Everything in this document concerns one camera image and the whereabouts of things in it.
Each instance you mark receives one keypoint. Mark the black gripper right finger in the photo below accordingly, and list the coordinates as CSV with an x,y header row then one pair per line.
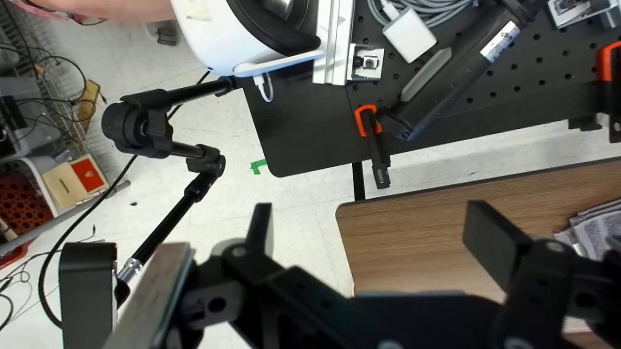
x,y
493,241

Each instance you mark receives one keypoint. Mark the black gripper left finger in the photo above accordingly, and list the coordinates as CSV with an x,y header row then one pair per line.
x,y
260,229

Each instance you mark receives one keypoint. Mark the grey towel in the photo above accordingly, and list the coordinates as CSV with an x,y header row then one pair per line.
x,y
594,231

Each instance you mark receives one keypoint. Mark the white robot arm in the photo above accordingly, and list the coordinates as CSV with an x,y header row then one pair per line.
x,y
251,39

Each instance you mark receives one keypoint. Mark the green floor tape marker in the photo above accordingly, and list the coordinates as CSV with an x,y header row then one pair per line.
x,y
259,165

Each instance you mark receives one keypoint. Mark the orange black bar clamp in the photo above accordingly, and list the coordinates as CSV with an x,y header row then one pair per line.
x,y
371,130

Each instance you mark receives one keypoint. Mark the black perforated breadboard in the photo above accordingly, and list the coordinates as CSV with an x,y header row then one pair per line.
x,y
503,74

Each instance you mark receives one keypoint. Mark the grey metal stand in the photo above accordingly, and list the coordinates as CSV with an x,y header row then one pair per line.
x,y
86,273

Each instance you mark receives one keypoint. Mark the red and tan cardboard box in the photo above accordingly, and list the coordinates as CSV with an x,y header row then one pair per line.
x,y
74,180

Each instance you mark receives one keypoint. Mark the grey flat bar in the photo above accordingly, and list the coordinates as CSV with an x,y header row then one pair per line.
x,y
425,74

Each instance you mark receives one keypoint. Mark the orange clamp at right edge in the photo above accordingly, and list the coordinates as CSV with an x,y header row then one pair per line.
x,y
608,80

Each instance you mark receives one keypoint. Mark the black cylinder with label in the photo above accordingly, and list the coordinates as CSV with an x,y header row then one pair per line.
x,y
480,47

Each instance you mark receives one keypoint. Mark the white power adapter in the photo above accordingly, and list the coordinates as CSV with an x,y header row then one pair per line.
x,y
410,35

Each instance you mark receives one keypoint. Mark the red perforated crate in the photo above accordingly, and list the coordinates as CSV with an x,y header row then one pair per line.
x,y
24,211

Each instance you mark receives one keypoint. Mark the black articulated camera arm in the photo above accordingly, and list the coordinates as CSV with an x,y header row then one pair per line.
x,y
140,124

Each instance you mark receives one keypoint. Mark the white aluminium extrusion bracket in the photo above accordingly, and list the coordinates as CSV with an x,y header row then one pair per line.
x,y
342,58

